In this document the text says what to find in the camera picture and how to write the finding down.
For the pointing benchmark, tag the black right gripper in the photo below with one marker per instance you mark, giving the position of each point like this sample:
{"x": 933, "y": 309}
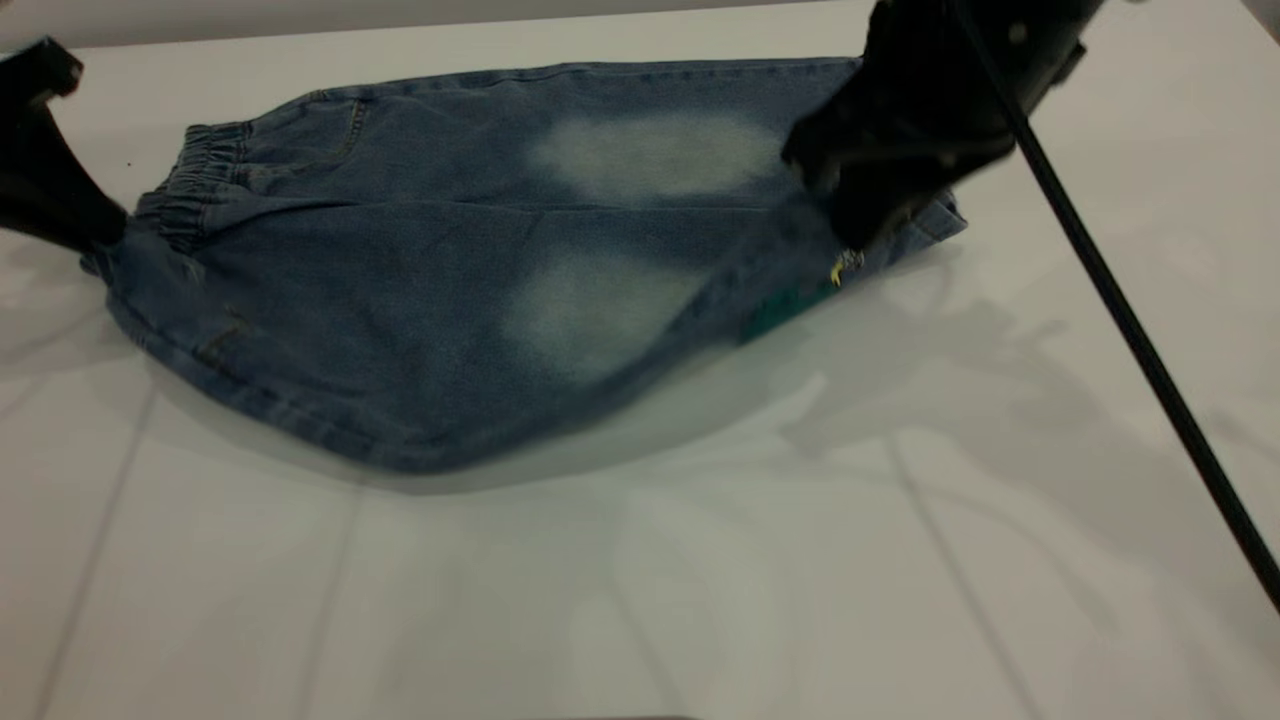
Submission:
{"x": 960, "y": 60}

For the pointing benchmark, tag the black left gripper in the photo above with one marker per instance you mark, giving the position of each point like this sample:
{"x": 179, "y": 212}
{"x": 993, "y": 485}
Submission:
{"x": 35, "y": 70}

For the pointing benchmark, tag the blue denim pants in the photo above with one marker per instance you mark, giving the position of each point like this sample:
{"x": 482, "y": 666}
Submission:
{"x": 400, "y": 300}

